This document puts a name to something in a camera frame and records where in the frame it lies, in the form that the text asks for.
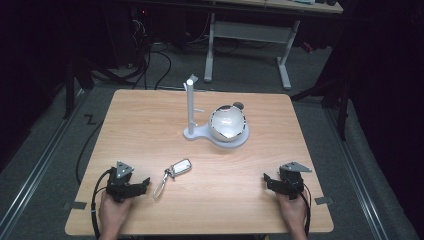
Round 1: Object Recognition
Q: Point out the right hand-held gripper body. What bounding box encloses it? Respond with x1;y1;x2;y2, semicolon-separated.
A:
273;161;313;201

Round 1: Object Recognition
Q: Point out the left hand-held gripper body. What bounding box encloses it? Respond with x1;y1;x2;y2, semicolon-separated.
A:
105;161;143;204

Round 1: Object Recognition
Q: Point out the grey tape piece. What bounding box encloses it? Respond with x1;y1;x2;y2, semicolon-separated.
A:
314;196;335;206
63;201;88;211

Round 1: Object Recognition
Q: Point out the white bowl with black ears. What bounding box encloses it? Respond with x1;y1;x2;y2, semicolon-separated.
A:
208;101;248;143

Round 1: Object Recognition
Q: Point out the white stand with pole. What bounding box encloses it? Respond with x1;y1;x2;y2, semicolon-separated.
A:
182;74;251;150

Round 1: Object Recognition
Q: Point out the black metal stand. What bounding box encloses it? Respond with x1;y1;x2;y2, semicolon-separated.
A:
289;46;355;142
62;49;138;120

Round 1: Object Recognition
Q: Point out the white-framed wooden desk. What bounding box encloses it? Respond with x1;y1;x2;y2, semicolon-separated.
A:
203;0;344;91

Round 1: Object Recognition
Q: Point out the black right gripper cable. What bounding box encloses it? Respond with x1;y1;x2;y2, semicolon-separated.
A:
293;181;313;238

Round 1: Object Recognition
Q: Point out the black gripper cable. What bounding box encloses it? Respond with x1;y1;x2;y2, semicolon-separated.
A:
90;168;116;240
293;181;313;238

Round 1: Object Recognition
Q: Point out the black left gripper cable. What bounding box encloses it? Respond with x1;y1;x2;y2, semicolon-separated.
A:
90;168;116;240

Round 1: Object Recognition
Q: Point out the white car key with ring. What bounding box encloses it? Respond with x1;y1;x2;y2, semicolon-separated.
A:
152;158;193;201

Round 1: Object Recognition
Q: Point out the black floor cable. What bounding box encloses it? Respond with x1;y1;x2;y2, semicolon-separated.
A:
75;119;105;186

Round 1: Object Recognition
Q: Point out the metal floor rail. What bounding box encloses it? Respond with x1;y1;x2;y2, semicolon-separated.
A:
324;108;390;240
0;89;88;234

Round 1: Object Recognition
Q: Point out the bundle of black cables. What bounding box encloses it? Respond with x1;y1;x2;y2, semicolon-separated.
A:
123;13;173;91

